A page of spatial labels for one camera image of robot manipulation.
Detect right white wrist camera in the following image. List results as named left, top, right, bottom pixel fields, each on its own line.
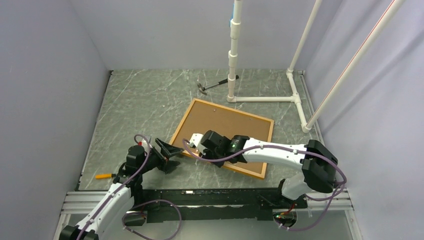
left=188, top=133, right=206, bottom=155

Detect orange picture frame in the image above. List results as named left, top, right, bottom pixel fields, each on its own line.
left=168, top=97, right=275, bottom=180

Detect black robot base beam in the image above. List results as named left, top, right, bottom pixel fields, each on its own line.
left=124, top=187, right=308, bottom=227

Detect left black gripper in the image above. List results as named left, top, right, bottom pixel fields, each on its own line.
left=138, top=138, right=184, bottom=174

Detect black handled hammer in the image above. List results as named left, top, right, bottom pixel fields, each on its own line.
left=197, top=78, right=229, bottom=96

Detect white PVC pipe stand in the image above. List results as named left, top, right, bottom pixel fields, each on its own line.
left=226, top=0, right=323, bottom=134

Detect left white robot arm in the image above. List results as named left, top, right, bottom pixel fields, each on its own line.
left=58, top=136, right=184, bottom=240

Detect white diagonal pole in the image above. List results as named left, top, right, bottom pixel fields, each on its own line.
left=301, top=0, right=405, bottom=133

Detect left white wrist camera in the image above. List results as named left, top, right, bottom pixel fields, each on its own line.
left=134, top=135, right=152, bottom=150

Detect yellow handled screwdriver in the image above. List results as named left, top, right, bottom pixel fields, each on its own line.
left=94, top=173, right=116, bottom=180

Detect purple cable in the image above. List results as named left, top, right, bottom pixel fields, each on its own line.
left=76, top=134, right=183, bottom=240
left=182, top=138, right=348, bottom=232

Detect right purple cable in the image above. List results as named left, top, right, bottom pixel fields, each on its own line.
left=182, top=138, right=348, bottom=232

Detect aluminium rail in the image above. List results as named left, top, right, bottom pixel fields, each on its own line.
left=52, top=190, right=354, bottom=240

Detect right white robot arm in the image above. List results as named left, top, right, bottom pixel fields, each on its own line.
left=189, top=130, right=338, bottom=208

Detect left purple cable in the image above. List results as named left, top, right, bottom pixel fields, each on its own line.
left=76, top=134, right=183, bottom=240

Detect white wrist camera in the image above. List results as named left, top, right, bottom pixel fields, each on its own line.
left=134, top=135, right=152, bottom=150
left=188, top=133, right=206, bottom=155

